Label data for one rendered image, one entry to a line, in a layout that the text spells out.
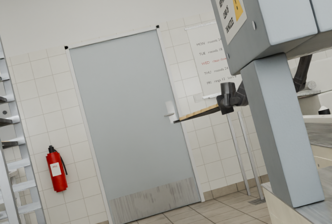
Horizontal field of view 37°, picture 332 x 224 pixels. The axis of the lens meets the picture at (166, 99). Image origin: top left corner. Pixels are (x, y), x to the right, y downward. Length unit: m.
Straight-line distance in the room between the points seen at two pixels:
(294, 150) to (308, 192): 0.05
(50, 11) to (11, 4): 0.43
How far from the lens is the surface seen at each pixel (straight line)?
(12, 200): 1.68
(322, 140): 1.16
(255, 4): 0.51
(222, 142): 5.77
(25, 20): 5.78
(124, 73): 5.67
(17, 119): 2.12
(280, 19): 0.50
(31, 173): 2.12
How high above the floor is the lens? 0.97
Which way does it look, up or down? 3 degrees up
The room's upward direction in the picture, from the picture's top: 15 degrees counter-clockwise
